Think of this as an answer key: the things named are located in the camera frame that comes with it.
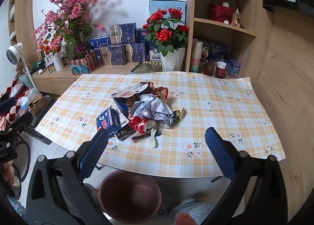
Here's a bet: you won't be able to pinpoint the brown cup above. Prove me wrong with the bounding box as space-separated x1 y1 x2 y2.
204 61 216 76

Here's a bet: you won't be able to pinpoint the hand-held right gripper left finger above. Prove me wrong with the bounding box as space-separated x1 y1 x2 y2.
26 130 110 225

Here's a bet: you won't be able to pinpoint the pink blossom plant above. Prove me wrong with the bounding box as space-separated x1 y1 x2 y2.
32 0 112 61

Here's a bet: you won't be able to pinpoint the person's grey fleece clothing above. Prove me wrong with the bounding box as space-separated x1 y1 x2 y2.
170 197 219 225

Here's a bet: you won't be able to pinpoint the navy box with red logo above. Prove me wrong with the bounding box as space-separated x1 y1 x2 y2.
136 28 150 44

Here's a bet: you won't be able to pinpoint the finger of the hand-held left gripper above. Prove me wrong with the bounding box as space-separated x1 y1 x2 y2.
0 111 33 139
0 97 16 115

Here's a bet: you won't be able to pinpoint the small blue printed carton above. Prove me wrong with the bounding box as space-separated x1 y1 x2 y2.
96 107 122 137

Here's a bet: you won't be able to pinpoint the black side table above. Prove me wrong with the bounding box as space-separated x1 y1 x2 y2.
25 97 58 145

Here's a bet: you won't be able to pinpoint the row of small brown bottles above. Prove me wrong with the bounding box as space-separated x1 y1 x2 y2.
40 64 56 74

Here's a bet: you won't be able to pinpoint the blue gold gift box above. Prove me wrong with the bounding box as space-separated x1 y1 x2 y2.
109 22 137 45
124 43 147 63
98 44 125 66

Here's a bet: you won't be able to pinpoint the small blue box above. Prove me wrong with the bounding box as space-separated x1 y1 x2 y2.
224 58 242 79

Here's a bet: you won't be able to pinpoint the wooden low cabinet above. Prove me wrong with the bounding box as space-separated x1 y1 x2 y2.
32 62 172 96

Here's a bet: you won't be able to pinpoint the gold green wrapper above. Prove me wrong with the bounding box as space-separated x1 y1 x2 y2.
172 108 186 121

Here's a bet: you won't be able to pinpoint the stack of pastel cups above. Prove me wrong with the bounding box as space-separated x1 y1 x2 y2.
190 39 204 73

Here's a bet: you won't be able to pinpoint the blue flat box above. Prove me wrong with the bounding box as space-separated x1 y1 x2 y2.
89 36 111 51

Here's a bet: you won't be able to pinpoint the cardboard box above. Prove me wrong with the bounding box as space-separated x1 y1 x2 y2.
28 95 49 115

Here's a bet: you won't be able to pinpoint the red white checkered blanket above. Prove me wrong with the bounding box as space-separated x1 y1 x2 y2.
0 80 33 127

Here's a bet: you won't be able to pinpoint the navy blue box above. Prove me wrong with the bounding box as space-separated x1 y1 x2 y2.
113 96 131 119

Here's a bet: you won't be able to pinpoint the red rose plant white pot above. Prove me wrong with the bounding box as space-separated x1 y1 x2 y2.
142 7 189 72

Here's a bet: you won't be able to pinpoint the light blue tall box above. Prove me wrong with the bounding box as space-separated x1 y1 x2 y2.
149 0 187 21

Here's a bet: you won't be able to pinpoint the navy white box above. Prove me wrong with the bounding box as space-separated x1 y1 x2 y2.
149 42 163 61

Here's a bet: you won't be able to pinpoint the white paper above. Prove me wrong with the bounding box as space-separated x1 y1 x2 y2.
130 94 174 126

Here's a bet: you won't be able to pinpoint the red basket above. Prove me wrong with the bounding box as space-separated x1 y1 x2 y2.
208 0 244 29

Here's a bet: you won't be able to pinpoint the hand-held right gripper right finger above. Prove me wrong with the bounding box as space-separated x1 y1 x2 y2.
204 127 288 225

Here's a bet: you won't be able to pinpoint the brown trash bin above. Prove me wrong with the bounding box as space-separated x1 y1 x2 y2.
98 170 163 225

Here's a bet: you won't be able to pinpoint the glass perfume bottle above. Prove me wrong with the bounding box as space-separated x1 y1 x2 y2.
232 8 241 27

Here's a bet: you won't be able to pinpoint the person's left hand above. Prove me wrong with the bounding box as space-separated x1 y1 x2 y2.
0 165 17 186

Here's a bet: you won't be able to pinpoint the red lighter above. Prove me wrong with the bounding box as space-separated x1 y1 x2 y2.
131 134 148 143

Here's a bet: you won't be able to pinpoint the white plastic spoon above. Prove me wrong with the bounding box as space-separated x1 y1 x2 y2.
149 130 159 148

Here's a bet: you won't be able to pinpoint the clear plastic packaging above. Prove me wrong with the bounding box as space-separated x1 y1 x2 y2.
111 83 148 98

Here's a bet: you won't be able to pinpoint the clear plastic bag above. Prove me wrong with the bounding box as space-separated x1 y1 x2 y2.
18 89 41 111

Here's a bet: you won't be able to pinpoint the plaid floral tablecloth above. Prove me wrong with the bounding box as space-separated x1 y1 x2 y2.
36 71 286 179

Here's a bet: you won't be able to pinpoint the wooden shelf unit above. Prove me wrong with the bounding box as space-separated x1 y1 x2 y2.
184 0 274 82

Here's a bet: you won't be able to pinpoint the red snack wrapper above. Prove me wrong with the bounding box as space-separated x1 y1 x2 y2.
139 81 170 106

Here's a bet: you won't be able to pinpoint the orange flowers in ribbed vase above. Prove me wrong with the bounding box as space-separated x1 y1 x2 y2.
37 36 65 71

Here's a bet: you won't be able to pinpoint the small black carton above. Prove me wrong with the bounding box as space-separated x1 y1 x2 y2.
115 126 134 141

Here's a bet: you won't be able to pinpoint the dark blue printed box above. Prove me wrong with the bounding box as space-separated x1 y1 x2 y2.
202 39 227 62

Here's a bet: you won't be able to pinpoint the red paper cup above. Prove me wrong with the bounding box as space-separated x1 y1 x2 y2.
215 61 226 78

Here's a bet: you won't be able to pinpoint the white desk fan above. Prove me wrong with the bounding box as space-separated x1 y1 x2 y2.
6 43 40 93

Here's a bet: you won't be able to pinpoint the red soda can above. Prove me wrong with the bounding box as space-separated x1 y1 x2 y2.
129 117 157 134

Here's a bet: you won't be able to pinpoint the dark counter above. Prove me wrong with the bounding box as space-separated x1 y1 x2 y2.
262 0 314 18

